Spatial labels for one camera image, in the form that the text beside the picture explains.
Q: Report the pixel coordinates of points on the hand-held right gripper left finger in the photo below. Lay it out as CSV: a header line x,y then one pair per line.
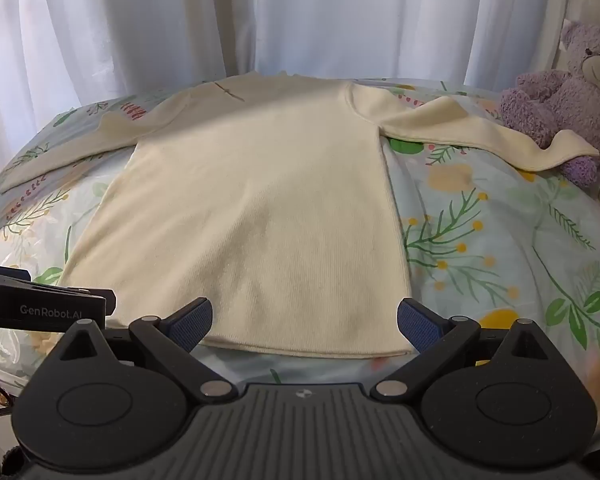
x,y
192,325

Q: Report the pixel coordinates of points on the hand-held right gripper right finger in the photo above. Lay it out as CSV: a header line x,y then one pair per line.
x,y
416,326

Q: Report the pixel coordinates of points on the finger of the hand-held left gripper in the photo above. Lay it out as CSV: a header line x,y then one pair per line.
x,y
109,302

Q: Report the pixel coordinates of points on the cream knit sweater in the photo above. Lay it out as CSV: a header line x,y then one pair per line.
x,y
255,210

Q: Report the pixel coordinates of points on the clear plastic bag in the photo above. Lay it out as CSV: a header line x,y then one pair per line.
x,y
11,355

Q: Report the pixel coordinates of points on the floral bed sheet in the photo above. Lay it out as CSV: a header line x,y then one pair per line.
x,y
480,240

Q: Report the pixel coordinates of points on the purple teddy bear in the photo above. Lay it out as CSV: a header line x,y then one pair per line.
x,y
555,100

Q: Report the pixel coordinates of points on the white curtain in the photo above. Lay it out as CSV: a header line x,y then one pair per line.
x,y
280,10

